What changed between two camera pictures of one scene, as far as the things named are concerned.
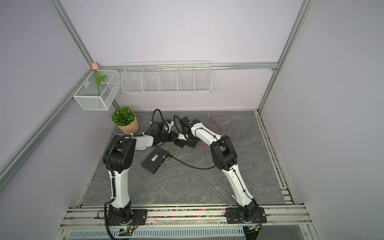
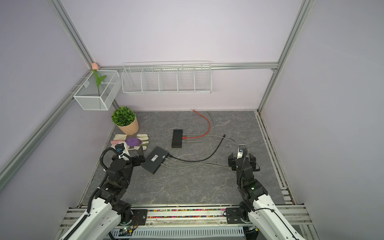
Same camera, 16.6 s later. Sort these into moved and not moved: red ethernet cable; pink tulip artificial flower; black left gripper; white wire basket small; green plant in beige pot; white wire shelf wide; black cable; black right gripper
Moved: black cable; red ethernet cable; black left gripper; black right gripper
Not moved: pink tulip artificial flower; green plant in beige pot; white wire shelf wide; white wire basket small
